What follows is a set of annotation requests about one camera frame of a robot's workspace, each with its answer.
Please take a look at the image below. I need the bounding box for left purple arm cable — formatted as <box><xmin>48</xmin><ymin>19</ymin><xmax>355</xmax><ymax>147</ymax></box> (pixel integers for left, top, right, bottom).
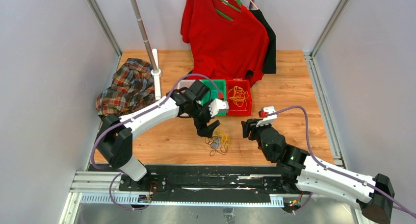
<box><xmin>89</xmin><ymin>74</ymin><xmax>225</xmax><ymax>211</ymax></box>

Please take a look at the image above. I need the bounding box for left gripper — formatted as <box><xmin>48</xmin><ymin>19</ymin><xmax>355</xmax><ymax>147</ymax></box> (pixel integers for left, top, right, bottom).
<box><xmin>189</xmin><ymin>100</ymin><xmax>220</xmax><ymax>138</ymax></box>

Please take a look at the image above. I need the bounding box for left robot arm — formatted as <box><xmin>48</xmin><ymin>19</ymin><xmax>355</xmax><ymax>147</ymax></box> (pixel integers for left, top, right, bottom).
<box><xmin>93</xmin><ymin>80</ymin><xmax>229</xmax><ymax>191</ymax></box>

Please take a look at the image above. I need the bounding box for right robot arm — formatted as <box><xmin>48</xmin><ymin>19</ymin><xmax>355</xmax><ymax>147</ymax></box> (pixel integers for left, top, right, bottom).
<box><xmin>241</xmin><ymin>119</ymin><xmax>395</xmax><ymax>224</ymax></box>

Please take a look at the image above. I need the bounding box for red t-shirt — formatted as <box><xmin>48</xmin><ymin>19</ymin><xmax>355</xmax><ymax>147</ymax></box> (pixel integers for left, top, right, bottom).
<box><xmin>180</xmin><ymin>0</ymin><xmax>268</xmax><ymax>84</ymax></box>

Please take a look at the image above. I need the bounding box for plaid flannel shirt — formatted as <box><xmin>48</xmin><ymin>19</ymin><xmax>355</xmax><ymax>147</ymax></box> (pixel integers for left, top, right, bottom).
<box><xmin>96</xmin><ymin>58</ymin><xmax>156</xmax><ymax>119</ymax></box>

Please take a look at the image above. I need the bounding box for green plastic bin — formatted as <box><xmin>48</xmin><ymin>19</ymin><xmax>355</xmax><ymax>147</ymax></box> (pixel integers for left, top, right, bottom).
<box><xmin>200</xmin><ymin>79</ymin><xmax>227</xmax><ymax>117</ymax></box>

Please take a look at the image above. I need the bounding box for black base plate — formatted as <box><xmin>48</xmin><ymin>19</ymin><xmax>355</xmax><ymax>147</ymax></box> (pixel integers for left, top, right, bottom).
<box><xmin>116</xmin><ymin>165</ymin><xmax>310</xmax><ymax>203</ymax></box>

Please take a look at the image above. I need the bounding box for white plastic bin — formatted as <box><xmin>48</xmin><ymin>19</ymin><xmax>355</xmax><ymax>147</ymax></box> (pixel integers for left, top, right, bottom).
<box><xmin>173</xmin><ymin>80</ymin><xmax>205</xmax><ymax>118</ymax></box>

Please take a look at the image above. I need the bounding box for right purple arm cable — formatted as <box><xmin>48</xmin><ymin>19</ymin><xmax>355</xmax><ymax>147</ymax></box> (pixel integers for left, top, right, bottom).
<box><xmin>266</xmin><ymin>105</ymin><xmax>416</xmax><ymax>219</ymax></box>

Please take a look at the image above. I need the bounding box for red plastic bin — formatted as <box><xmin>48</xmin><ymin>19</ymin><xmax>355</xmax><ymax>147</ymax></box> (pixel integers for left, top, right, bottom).
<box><xmin>226</xmin><ymin>79</ymin><xmax>253</xmax><ymax>116</ymax></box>

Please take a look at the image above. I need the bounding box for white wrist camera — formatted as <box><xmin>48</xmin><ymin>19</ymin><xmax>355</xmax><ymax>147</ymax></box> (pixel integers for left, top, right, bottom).
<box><xmin>208</xmin><ymin>92</ymin><xmax>229</xmax><ymax>118</ymax></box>
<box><xmin>256</xmin><ymin>106</ymin><xmax>277</xmax><ymax>127</ymax></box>

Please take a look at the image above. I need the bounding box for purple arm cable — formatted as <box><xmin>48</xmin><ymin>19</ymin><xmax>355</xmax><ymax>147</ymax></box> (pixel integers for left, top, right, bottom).
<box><xmin>89</xmin><ymin>74</ymin><xmax>225</xmax><ymax>211</ymax></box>
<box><xmin>266</xmin><ymin>105</ymin><xmax>416</xmax><ymax>219</ymax></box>

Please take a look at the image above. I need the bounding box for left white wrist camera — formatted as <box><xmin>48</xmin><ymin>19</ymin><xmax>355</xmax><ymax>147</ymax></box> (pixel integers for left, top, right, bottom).
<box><xmin>208</xmin><ymin>92</ymin><xmax>229</xmax><ymax>118</ymax></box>

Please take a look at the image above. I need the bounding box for black garment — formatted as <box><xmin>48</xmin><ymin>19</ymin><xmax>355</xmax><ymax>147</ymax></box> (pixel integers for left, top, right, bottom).
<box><xmin>250</xmin><ymin>9</ymin><xmax>277</xmax><ymax>75</ymax></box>

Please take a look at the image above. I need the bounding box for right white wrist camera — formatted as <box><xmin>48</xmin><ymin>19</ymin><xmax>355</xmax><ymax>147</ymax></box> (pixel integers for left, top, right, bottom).
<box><xmin>256</xmin><ymin>106</ymin><xmax>277</xmax><ymax>127</ymax></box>

